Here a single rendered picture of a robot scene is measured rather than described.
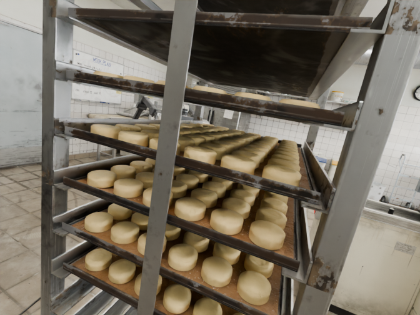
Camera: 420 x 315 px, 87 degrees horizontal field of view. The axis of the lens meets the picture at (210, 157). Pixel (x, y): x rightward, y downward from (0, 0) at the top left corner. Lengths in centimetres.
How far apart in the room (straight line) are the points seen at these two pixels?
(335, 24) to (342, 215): 20
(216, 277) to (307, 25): 35
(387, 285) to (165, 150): 203
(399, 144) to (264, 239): 579
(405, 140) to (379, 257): 425
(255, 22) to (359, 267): 196
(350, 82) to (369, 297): 457
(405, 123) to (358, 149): 580
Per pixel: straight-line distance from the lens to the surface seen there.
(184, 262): 40
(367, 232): 199
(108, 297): 75
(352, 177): 27
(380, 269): 212
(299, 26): 29
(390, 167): 608
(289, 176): 30
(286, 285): 45
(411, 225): 204
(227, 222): 33
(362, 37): 29
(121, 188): 41
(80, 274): 54
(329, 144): 585
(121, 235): 45
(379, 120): 27
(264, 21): 29
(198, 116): 94
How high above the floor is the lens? 140
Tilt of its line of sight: 12 degrees down
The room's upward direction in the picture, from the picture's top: 10 degrees clockwise
